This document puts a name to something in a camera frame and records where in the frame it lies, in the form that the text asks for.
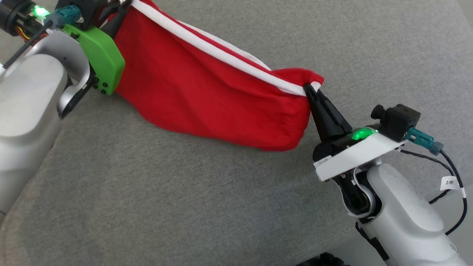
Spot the grey fabric sofa cushion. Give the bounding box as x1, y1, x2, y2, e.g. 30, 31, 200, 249
0, 0, 473, 266

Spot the black left cable teal plug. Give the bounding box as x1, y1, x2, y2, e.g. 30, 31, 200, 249
0, 6, 81, 71

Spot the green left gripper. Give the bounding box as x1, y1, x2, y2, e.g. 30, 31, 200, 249
0, 0, 133, 96

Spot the black right cable teal plug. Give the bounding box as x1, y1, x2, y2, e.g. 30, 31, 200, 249
399, 127, 468, 237

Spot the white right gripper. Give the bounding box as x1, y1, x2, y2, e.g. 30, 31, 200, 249
304, 83, 405, 182

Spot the white cable label tag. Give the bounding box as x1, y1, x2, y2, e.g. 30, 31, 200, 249
440, 176, 460, 191

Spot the red shorts white trim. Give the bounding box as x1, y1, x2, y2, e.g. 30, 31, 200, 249
113, 0, 325, 152

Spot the black cable teal plug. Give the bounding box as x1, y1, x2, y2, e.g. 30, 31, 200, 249
399, 127, 468, 237
0, 6, 81, 71

